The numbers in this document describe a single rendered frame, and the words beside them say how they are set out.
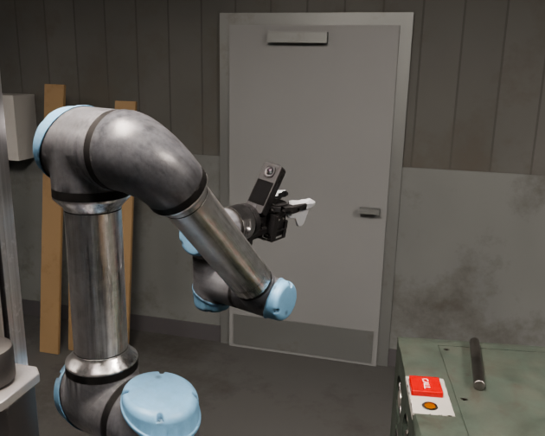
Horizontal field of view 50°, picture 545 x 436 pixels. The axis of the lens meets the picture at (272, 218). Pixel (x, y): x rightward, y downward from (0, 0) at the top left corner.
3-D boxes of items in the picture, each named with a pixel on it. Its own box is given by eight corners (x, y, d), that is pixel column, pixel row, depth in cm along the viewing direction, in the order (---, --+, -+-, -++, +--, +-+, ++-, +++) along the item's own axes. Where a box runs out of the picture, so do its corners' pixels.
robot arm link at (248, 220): (217, 201, 118) (248, 214, 114) (232, 198, 122) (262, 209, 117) (213, 236, 121) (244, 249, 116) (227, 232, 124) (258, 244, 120)
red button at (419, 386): (407, 383, 120) (408, 374, 120) (438, 385, 119) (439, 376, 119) (411, 399, 114) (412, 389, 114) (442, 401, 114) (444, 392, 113)
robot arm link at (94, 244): (106, 467, 91) (85, 110, 77) (49, 432, 99) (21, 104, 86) (163, 430, 100) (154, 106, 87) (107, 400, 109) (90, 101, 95)
